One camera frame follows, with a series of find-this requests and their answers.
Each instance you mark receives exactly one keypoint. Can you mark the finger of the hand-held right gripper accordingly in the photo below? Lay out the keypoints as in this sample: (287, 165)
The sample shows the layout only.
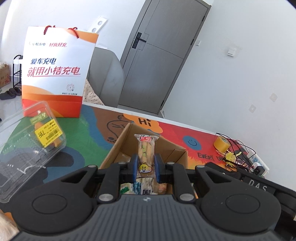
(226, 171)

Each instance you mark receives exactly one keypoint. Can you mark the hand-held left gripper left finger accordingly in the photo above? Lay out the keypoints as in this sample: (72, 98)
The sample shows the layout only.
(135, 168)

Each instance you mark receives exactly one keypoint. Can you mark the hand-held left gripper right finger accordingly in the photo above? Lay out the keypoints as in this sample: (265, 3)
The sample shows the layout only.
(158, 168)

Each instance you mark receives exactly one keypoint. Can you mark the bread stick packet cartoon print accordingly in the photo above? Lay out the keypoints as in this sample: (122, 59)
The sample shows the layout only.
(145, 150)

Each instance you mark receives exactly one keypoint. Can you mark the black charger plug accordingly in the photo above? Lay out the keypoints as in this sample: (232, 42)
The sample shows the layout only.
(259, 171)

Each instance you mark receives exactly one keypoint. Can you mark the yellow crumpled wrapper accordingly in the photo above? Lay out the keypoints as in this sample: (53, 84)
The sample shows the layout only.
(230, 156)

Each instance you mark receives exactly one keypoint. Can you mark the blue snack packet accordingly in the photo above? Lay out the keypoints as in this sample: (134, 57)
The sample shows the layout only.
(137, 188)

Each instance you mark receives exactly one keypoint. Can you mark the long orange bread packet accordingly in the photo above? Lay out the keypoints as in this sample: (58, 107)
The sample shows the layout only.
(162, 188)

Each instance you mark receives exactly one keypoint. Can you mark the white power strip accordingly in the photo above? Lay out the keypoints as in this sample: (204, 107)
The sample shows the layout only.
(257, 161)

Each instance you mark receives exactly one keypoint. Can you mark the yellow tape roll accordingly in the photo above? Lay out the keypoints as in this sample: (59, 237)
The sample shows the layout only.
(220, 144)

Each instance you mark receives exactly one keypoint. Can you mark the colourful cartoon table mat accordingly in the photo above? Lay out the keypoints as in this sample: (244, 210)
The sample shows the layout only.
(97, 125)

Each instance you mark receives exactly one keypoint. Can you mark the dotted beige pillow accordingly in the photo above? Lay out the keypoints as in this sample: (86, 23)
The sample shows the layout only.
(92, 93)

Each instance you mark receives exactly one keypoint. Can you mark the grey chair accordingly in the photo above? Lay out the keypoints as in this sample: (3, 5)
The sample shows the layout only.
(106, 74)

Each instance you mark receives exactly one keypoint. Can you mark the grey door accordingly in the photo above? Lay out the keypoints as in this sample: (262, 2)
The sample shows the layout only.
(159, 58)

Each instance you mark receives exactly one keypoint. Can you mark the clear plastic clamshell container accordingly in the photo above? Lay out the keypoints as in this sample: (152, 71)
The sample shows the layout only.
(20, 157)

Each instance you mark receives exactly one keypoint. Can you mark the white and orange paper bag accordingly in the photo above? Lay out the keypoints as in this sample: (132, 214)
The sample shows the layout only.
(57, 76)

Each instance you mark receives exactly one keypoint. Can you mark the black shoe rack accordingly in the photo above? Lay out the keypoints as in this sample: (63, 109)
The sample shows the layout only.
(17, 69)

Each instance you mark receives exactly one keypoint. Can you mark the brown cardboard box with bag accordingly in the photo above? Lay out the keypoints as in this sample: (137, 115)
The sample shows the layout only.
(4, 75)

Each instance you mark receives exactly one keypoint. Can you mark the white wall socket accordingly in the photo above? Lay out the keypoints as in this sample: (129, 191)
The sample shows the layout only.
(273, 96)

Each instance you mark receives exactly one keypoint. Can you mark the white wall box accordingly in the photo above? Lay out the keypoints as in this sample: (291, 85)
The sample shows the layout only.
(231, 51)

